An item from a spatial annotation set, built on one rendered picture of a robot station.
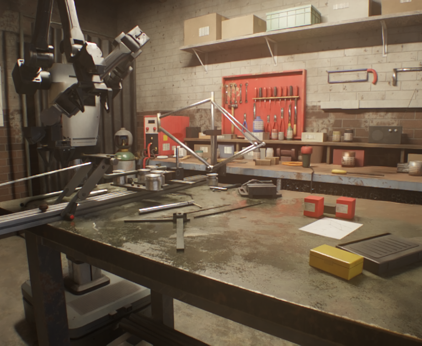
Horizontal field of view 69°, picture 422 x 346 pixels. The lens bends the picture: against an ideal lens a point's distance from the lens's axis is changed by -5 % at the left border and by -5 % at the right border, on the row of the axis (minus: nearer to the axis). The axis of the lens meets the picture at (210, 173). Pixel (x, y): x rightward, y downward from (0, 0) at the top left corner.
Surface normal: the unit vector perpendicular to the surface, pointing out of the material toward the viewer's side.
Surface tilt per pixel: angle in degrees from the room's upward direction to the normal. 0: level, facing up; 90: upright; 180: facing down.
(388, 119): 90
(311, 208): 90
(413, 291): 0
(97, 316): 45
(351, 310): 0
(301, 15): 90
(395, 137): 90
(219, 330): 0
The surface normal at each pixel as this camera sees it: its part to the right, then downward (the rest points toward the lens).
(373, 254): 0.00, -0.99
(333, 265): -0.80, 0.08
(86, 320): 0.54, -0.63
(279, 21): -0.58, 0.11
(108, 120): 0.14, 0.13
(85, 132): 0.76, 0.09
